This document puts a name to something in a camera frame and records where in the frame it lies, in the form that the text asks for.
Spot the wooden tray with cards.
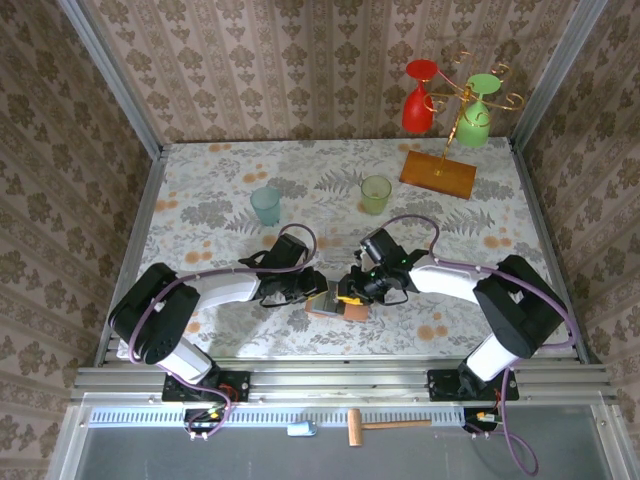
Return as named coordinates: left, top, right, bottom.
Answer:
left=304, top=294, right=371, bottom=321

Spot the teal translucent plastic cup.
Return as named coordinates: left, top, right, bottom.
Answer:
left=249, top=186, right=282, bottom=228

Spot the green translucent plastic cup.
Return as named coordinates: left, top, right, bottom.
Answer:
left=359, top=174, right=393, bottom=217

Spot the gold rack on wooden base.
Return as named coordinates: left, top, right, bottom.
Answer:
left=398, top=49, right=525, bottom=201

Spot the small wooden mallet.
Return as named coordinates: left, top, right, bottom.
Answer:
left=347, top=408, right=432, bottom=448

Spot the floral print tablecloth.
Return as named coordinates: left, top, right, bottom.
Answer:
left=115, top=138, right=576, bottom=359

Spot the red plastic wine glass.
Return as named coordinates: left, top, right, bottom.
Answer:
left=402, top=59, right=441, bottom=134

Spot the green plastic wine glass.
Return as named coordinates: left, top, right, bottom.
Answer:
left=454, top=73, right=502, bottom=149

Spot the grey metal shelf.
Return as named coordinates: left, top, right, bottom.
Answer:
left=47, top=402, right=640, bottom=480

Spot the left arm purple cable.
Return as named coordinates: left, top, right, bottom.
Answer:
left=127, top=223, right=317, bottom=441

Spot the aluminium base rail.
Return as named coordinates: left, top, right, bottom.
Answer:
left=69, top=357, right=619, bottom=404

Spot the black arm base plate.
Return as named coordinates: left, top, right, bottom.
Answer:
left=162, top=370, right=251, bottom=403
left=427, top=368, right=520, bottom=403

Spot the white slotted cable duct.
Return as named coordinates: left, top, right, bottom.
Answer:
left=88, top=405, right=469, bottom=430

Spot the black connector box with wires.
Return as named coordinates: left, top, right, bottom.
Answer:
left=183, top=407, right=224, bottom=436
left=462, top=407, right=501, bottom=435

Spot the aluminium side rail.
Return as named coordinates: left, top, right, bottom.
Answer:
left=92, top=147, right=169, bottom=369
left=507, top=137, right=601, bottom=366

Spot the aluminium corner post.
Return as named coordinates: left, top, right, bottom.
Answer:
left=509, top=0, right=609, bottom=151
left=57, top=0, right=166, bottom=159

